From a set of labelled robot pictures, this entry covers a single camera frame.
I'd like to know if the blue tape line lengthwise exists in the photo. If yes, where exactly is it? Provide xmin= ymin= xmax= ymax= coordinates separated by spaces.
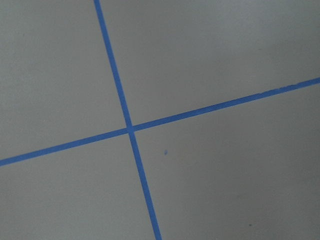
xmin=94 ymin=0 xmax=162 ymax=240

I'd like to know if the blue tape line crosswise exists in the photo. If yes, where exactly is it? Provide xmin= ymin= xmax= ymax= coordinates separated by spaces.
xmin=0 ymin=77 xmax=320 ymax=166

